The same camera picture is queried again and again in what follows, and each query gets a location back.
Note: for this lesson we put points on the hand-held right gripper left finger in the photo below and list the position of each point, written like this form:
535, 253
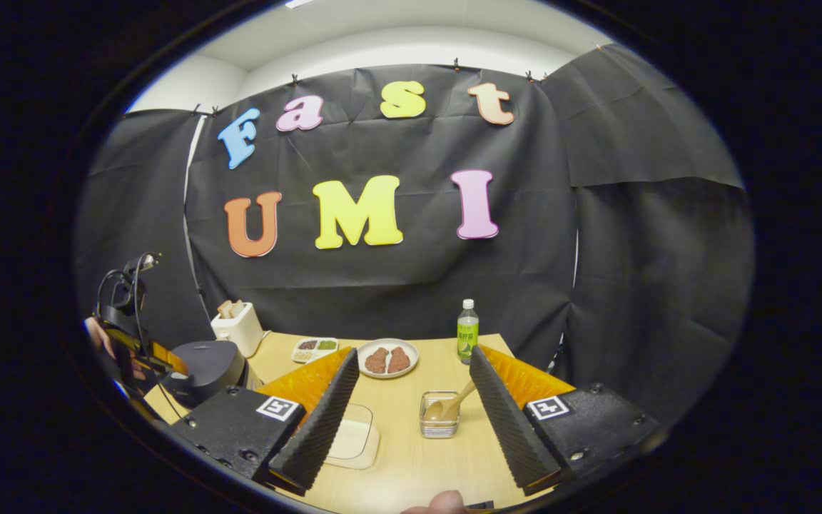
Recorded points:
318, 428

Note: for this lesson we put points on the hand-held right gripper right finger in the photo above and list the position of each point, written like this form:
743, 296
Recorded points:
507, 428

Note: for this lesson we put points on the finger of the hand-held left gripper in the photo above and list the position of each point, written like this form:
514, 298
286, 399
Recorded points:
168, 360

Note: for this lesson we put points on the dark grey rice cooker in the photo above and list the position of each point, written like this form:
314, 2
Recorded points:
211, 368

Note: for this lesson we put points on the wooden spoon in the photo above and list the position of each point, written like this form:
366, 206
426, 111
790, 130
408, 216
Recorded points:
439, 410

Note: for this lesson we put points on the clear rice container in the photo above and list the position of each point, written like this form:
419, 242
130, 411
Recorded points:
372, 435

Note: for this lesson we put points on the white toaster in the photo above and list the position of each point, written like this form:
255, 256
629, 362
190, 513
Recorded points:
240, 335

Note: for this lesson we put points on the brown toast slice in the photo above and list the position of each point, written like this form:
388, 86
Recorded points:
225, 310
237, 307

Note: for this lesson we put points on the white divided bean dish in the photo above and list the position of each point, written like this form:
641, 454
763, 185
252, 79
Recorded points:
315, 350

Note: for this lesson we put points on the brown meat piece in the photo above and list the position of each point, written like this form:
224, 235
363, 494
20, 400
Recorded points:
399, 360
377, 361

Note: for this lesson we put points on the green tea bottle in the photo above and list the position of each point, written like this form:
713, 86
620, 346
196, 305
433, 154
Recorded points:
467, 339

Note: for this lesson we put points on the white round plate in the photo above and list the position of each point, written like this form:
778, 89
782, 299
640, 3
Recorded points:
388, 343

